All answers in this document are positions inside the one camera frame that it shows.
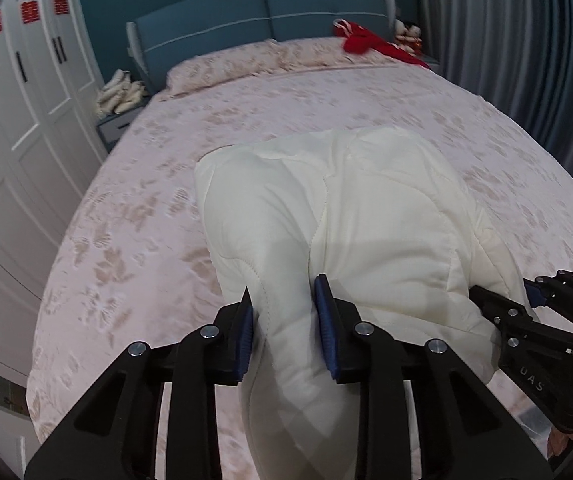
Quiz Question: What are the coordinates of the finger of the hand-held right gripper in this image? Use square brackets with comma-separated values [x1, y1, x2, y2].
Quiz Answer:
[467, 285, 539, 356]
[523, 270, 573, 333]

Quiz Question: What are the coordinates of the stack of beige cloths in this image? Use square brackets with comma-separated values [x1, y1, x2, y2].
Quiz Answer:
[95, 69, 148, 117]

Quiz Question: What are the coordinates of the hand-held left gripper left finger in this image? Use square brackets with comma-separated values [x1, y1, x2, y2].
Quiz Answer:
[24, 287, 258, 480]

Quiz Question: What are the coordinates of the bed with pink floral cover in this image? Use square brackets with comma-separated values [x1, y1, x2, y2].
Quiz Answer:
[25, 35, 573, 480]

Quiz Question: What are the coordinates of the blue nightstand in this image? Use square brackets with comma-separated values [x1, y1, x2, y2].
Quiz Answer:
[95, 105, 148, 155]

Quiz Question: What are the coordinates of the white wardrobe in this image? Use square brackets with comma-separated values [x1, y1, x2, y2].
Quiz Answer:
[0, 0, 108, 466]

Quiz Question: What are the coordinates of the plush toy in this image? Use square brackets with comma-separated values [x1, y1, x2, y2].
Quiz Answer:
[393, 19, 425, 54]

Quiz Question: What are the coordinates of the grey curtain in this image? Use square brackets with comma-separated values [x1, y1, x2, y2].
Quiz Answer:
[413, 0, 573, 198]

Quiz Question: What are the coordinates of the person's right hand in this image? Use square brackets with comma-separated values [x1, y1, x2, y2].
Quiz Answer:
[547, 417, 573, 463]

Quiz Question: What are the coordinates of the cream quilted coat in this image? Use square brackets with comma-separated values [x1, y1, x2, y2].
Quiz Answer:
[194, 127, 541, 480]

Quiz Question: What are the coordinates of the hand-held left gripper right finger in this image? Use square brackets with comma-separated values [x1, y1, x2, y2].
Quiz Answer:
[315, 274, 555, 480]

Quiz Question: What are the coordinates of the red cloth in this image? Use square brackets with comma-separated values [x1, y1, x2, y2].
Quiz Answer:
[333, 19, 433, 69]

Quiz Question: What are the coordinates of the blue padded headboard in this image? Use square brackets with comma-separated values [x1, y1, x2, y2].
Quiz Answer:
[126, 0, 398, 97]

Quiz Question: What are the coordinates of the pink floral pillow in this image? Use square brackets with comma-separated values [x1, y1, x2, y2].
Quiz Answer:
[166, 42, 283, 97]
[276, 35, 398, 69]

